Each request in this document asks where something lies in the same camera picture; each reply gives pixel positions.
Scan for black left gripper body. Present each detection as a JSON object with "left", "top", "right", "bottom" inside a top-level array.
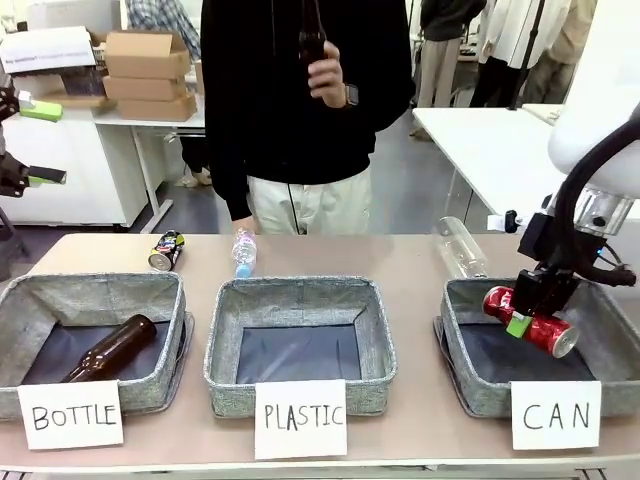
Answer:
[{"left": 0, "top": 84, "right": 30, "bottom": 199}]

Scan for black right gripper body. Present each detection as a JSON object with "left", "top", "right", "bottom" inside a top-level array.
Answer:
[{"left": 513, "top": 267, "right": 581, "bottom": 322}]

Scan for red crushed soda can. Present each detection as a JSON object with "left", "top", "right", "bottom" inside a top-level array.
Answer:
[{"left": 482, "top": 286, "right": 580, "bottom": 359}]

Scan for dark brown glass bottle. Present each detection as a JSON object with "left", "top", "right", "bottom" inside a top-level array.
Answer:
[{"left": 297, "top": 0, "right": 329, "bottom": 65}]

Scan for person left forearm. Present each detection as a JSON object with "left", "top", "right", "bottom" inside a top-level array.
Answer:
[{"left": 344, "top": 19, "right": 417, "bottom": 109}]

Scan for person right forearm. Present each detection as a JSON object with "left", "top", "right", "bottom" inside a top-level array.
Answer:
[{"left": 209, "top": 144, "right": 254, "bottom": 222}]

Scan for grey basket with can label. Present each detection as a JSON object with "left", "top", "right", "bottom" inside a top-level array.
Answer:
[{"left": 432, "top": 277, "right": 640, "bottom": 419}]

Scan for white paper sign CAN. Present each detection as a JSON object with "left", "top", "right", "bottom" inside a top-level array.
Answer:
[{"left": 509, "top": 380, "right": 603, "bottom": 452}]

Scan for grey basket with bottle label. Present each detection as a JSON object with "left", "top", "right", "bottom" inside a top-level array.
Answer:
[{"left": 0, "top": 272, "right": 190, "bottom": 422}]

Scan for black soda can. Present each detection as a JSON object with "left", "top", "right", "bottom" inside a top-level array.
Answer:
[{"left": 147, "top": 229, "right": 188, "bottom": 273}]

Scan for grey basket with plastic label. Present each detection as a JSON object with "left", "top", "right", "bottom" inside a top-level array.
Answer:
[{"left": 202, "top": 277, "right": 400, "bottom": 419}]

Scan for person left hand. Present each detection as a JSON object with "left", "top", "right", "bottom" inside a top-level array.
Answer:
[{"left": 306, "top": 40, "right": 348, "bottom": 109}]

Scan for white cabinet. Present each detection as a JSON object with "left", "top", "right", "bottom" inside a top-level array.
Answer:
[{"left": 0, "top": 107, "right": 152, "bottom": 230}]

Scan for flat cardboard sheet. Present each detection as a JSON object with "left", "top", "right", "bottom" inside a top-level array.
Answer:
[{"left": 48, "top": 92, "right": 119, "bottom": 112}]

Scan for white printed paper sign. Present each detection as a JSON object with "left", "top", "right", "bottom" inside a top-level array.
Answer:
[{"left": 0, "top": 25, "right": 98, "bottom": 76}]

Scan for white clamp with black knob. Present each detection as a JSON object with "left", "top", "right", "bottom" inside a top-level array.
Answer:
[{"left": 486, "top": 210, "right": 530, "bottom": 233}]

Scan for large clear plastic bottle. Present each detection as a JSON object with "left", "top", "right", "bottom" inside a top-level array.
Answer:
[{"left": 436, "top": 215, "right": 490, "bottom": 282}]

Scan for closed flat cardboard box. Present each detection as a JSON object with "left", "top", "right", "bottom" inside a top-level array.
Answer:
[
  {"left": 101, "top": 74, "right": 189, "bottom": 102},
  {"left": 116, "top": 93, "right": 198, "bottom": 123}
]

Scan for white table with boxes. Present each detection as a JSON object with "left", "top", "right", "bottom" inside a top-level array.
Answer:
[{"left": 92, "top": 94, "right": 208, "bottom": 235}]

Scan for open cardboard box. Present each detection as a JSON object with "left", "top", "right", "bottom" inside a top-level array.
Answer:
[{"left": 103, "top": 30, "right": 193, "bottom": 81}]

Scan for person in plaid shirt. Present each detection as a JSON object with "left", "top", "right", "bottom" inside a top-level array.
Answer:
[{"left": 124, "top": 0, "right": 212, "bottom": 189}]

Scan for large white table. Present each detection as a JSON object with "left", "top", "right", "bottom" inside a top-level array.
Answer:
[{"left": 411, "top": 102, "right": 640, "bottom": 224}]

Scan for small plastic water bottle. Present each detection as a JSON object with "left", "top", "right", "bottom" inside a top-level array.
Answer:
[{"left": 231, "top": 226, "right": 261, "bottom": 279}]

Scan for black sweater torso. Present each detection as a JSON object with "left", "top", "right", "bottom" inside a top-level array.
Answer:
[{"left": 199, "top": 0, "right": 417, "bottom": 222}]

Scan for beige trousers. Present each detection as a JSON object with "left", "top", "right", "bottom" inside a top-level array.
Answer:
[{"left": 246, "top": 167, "right": 374, "bottom": 236}]

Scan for black tripod stand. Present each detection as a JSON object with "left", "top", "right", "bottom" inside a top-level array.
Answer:
[{"left": 506, "top": 0, "right": 547, "bottom": 112}]

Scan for white paper sign PLASTIC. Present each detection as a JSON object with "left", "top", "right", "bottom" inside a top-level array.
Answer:
[{"left": 253, "top": 378, "right": 349, "bottom": 461}]

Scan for white paper sign BOTTLE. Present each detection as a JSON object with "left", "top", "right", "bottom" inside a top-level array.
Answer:
[{"left": 17, "top": 379, "right": 125, "bottom": 451}]

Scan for person in tan jacket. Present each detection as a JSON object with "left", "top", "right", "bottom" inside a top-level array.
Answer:
[{"left": 524, "top": 0, "right": 599, "bottom": 106}]

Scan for person in white coat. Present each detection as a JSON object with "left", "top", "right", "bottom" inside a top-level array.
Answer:
[{"left": 469, "top": 0, "right": 574, "bottom": 109}]

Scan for person in dark jacket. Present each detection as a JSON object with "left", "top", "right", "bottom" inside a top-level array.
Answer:
[{"left": 416, "top": 0, "right": 487, "bottom": 109}]

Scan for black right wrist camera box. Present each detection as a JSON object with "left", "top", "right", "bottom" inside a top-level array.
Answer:
[{"left": 517, "top": 212, "right": 555, "bottom": 262}]

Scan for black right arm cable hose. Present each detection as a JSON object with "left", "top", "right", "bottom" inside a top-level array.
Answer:
[{"left": 542, "top": 112, "right": 640, "bottom": 289}]

